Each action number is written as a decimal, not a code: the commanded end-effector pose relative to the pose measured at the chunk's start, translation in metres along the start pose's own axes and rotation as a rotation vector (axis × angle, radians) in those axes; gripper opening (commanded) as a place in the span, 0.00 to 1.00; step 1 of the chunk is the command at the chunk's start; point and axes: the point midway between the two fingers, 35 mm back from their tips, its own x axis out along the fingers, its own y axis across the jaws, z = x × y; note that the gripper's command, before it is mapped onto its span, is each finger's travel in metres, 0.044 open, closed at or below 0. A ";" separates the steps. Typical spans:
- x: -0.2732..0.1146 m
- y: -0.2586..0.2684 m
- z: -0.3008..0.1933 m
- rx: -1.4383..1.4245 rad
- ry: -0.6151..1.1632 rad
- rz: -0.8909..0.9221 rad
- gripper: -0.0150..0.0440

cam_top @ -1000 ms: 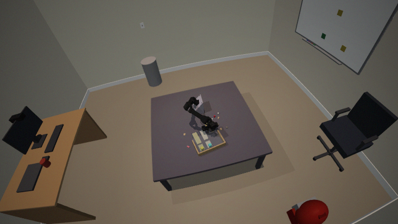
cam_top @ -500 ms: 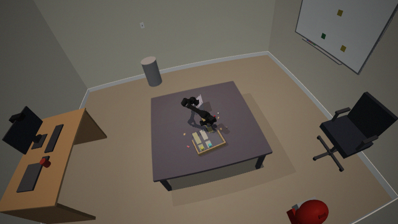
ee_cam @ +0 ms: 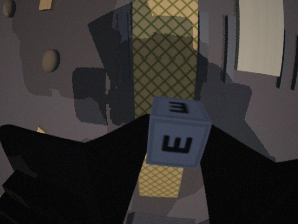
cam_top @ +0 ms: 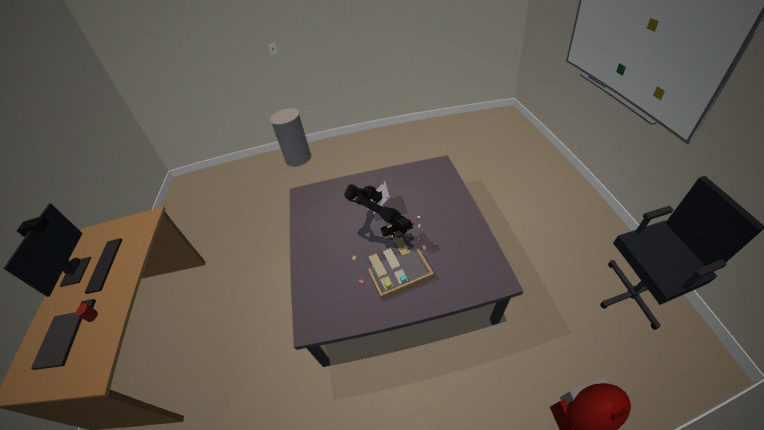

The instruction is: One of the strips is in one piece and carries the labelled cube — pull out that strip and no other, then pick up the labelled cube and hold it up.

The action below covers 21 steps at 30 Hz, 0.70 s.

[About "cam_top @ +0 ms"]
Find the yellow crosshatched strip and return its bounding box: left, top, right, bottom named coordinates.
left=387, top=225, right=410, bottom=255

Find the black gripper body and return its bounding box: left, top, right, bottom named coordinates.
left=381, top=224, right=413, bottom=237

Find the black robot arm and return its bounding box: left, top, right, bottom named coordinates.
left=344, top=184, right=412, bottom=238

